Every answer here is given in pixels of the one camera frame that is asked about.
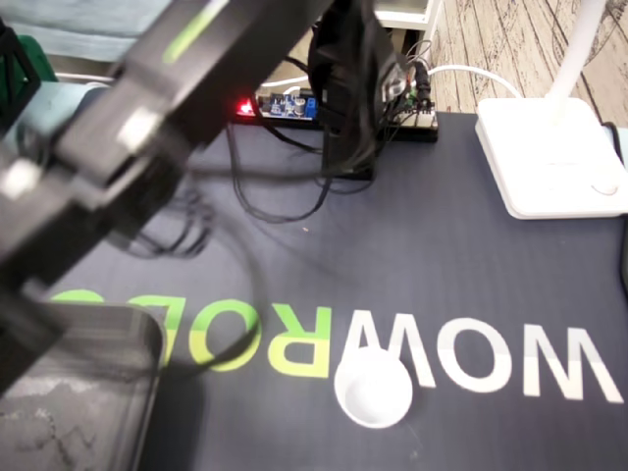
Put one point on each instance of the dark grey WOWROBO mat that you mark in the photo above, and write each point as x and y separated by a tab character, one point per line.
417	235

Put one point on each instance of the controller board with green terminals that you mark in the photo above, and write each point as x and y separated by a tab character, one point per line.
417	110

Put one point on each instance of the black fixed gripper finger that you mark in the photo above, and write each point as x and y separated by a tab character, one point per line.
24	333

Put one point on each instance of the black plastic tray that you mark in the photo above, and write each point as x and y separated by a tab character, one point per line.
88	392

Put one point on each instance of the black printed frame stand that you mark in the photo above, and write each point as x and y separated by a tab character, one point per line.
15	78

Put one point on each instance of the blue converter circuit board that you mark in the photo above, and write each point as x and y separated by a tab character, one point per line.
287	105

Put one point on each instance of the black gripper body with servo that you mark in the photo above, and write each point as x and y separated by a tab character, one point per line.
59	245

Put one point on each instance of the white shelf unit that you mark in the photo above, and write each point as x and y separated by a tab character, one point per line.
407	12

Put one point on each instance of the white desk lamp base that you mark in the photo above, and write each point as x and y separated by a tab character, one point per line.
549	162

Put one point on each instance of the green box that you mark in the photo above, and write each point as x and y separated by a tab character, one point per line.
39	56

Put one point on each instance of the white desk lamp neck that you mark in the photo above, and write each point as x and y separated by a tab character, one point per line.
574	59

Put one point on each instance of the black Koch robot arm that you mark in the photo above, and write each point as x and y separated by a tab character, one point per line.
221	49

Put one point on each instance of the wide white plastic cup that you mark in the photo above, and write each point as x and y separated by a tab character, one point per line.
387	413

